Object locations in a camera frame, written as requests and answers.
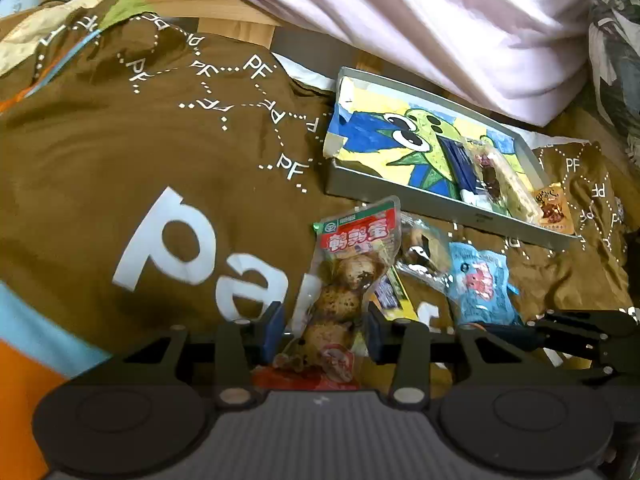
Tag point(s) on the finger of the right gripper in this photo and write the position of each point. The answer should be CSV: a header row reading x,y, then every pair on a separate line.
x,y
560,342
601,321

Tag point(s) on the dark chocolate snack packet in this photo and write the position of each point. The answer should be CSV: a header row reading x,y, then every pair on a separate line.
x,y
486,167

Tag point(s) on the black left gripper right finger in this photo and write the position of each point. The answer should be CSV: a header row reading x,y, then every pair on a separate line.
x,y
406,344

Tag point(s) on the brown printed blanket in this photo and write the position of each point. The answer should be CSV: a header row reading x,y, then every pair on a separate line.
x,y
158,183

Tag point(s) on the grey tray with cartoon drawing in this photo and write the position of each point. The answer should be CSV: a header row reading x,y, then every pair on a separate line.
x,y
383,139

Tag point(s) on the clear wrapped pastry packet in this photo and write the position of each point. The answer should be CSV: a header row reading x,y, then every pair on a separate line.
x,y
424,253

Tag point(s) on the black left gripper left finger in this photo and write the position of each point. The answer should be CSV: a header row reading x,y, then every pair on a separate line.
x,y
240,346

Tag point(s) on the orange small snack packet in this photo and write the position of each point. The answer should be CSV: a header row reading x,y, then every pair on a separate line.
x,y
554,209

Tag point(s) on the yellow green snack packet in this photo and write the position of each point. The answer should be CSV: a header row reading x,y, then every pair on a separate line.
x,y
392,299

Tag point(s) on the pink bed sheet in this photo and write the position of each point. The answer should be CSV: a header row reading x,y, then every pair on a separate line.
x,y
526,59

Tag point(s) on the grey floral patterned fabric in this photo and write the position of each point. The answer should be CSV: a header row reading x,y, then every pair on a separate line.
x,y
613,37

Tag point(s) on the light blue snack packet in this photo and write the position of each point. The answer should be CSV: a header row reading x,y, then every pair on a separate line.
x,y
479,287

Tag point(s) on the dark blue stick packet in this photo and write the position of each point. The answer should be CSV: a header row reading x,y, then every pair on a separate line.
x,y
460,164

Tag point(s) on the quail egg snack packet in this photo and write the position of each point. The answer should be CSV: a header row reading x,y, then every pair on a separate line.
x,y
354,250

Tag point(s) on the rice cracker bar packet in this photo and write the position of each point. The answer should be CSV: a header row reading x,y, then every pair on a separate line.
x,y
515,196

